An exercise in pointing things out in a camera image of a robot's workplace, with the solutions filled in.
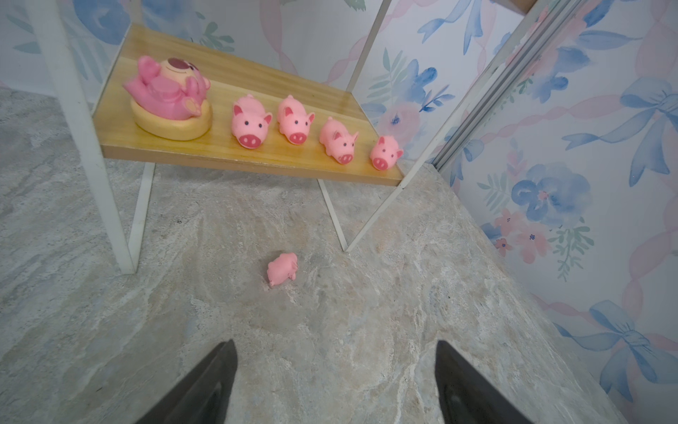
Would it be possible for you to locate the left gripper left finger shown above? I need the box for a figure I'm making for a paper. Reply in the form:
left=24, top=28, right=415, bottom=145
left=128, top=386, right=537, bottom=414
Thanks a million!
left=137, top=340, right=238, bottom=424

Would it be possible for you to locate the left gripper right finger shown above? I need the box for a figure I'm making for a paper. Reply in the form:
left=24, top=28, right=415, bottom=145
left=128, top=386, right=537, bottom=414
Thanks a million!
left=434, top=340, right=531, bottom=424

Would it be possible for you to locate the small pink pig toy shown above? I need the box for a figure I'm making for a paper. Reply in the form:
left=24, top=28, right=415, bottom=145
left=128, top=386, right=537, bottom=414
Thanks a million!
left=267, top=253, right=298, bottom=287

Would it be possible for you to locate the pink bear toy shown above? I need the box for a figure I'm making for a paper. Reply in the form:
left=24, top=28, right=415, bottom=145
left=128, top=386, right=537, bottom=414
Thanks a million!
left=124, top=56, right=213, bottom=141

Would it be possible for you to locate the wooden two-tier shelf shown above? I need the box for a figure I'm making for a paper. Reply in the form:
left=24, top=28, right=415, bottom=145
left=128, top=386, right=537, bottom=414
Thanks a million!
left=23, top=1, right=524, bottom=273

